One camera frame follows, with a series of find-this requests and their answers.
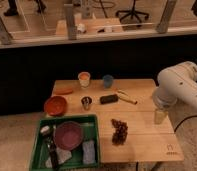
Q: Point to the left grey post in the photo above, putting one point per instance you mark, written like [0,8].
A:
[5,36]

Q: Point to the black rectangular block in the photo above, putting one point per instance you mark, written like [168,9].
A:
[108,99]

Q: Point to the white object on background table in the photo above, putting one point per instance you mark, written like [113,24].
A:
[81,28]

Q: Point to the blue sponge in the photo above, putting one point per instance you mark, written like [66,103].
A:
[88,152]

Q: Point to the grey cloth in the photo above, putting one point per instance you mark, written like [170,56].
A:
[63,156]

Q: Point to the background wooden table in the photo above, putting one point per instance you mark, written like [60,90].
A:
[92,26]

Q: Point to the purple bowl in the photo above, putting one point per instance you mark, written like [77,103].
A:
[68,135]

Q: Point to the small metal cup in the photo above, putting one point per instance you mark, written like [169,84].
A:
[86,102]

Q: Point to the yellow banana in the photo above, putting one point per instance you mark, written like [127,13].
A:
[125,97]

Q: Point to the middle grey post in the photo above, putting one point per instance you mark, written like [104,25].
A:
[70,22]

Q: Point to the grey post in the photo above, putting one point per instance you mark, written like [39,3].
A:
[70,22]
[163,25]
[5,36]

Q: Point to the white round object in bin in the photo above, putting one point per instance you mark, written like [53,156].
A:
[45,130]

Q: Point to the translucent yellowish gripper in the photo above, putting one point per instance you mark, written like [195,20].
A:
[160,115]

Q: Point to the bunch of dark grapes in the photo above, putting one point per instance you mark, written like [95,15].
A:
[121,132]

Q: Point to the green plastic bin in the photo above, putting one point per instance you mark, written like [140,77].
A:
[40,152]

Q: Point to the black office chair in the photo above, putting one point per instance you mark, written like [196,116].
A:
[132,13]

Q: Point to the blue cup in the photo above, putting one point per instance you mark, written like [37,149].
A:
[107,81]

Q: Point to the black handled utensil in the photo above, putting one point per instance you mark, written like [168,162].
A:
[52,150]

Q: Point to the red bowl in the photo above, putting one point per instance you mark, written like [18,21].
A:
[55,106]

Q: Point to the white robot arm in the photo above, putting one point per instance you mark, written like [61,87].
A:
[178,82]

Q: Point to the right grey post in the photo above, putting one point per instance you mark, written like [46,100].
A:
[163,25]

